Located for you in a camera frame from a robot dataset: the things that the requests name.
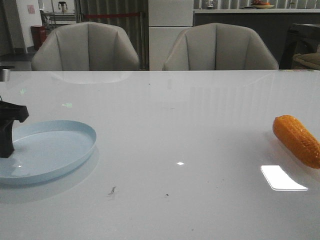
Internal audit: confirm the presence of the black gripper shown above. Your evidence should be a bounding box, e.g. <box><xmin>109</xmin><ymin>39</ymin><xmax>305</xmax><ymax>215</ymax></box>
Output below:
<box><xmin>0</xmin><ymin>101</ymin><xmax>29</xmax><ymax>158</ymax></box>

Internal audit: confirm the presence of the light blue round plate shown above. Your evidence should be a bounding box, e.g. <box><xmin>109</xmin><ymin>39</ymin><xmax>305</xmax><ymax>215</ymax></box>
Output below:
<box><xmin>0</xmin><ymin>120</ymin><xmax>97</xmax><ymax>185</ymax></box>

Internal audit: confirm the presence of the orange plastic corn cob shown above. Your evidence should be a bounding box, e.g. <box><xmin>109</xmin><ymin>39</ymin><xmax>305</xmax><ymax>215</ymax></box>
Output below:
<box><xmin>272</xmin><ymin>115</ymin><xmax>320</xmax><ymax>169</ymax></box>

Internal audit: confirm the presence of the red trash bin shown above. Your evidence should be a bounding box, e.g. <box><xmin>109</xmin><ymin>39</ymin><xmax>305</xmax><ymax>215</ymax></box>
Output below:
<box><xmin>30</xmin><ymin>25</ymin><xmax>47</xmax><ymax>50</ymax></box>

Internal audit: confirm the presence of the left beige upholstered chair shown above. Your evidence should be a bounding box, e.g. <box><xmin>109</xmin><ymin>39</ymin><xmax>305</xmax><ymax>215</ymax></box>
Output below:
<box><xmin>31</xmin><ymin>21</ymin><xmax>140</xmax><ymax>72</ymax></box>

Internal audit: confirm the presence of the beige upholstered chair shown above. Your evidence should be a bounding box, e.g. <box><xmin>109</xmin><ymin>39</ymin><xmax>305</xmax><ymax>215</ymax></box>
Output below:
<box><xmin>31</xmin><ymin>21</ymin><xmax>140</xmax><ymax>72</ymax></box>
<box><xmin>162</xmin><ymin>23</ymin><xmax>279</xmax><ymax>71</ymax></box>

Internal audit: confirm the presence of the red barrier belt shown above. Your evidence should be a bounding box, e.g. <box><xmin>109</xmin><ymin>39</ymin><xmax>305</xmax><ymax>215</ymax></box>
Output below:
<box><xmin>84</xmin><ymin>12</ymin><xmax>141</xmax><ymax>19</ymax></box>

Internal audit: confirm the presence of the white cabinet with drawers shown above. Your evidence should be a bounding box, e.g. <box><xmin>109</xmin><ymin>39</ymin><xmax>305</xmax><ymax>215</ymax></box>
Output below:
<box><xmin>148</xmin><ymin>0</ymin><xmax>194</xmax><ymax>71</ymax></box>

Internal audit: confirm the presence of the right beige upholstered chair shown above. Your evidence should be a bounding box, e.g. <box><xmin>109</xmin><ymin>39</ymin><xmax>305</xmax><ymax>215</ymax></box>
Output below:
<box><xmin>162</xmin><ymin>23</ymin><xmax>279</xmax><ymax>71</ymax></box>

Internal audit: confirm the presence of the fruit bowl on counter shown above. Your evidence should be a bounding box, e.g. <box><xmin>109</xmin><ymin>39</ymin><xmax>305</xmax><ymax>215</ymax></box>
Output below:
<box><xmin>251</xmin><ymin>0</ymin><xmax>274</xmax><ymax>9</ymax></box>

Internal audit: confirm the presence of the grey counter with white top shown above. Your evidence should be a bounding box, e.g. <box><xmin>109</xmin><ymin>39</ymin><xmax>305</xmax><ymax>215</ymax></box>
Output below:
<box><xmin>193</xmin><ymin>8</ymin><xmax>320</xmax><ymax>65</ymax></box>

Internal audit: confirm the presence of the dark armchair at right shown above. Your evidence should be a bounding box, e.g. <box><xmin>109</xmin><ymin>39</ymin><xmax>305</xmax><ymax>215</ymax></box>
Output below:
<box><xmin>279</xmin><ymin>23</ymin><xmax>320</xmax><ymax>69</ymax></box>

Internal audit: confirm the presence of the tan cushion at right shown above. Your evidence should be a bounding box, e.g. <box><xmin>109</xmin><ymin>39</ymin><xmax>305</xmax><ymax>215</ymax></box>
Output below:
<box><xmin>292</xmin><ymin>52</ymin><xmax>320</xmax><ymax>70</ymax></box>

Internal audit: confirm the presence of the pink wall notice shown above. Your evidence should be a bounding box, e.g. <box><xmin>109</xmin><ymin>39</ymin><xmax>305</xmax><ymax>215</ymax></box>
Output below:
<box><xmin>27</xmin><ymin>4</ymin><xmax>35</xmax><ymax>15</ymax></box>

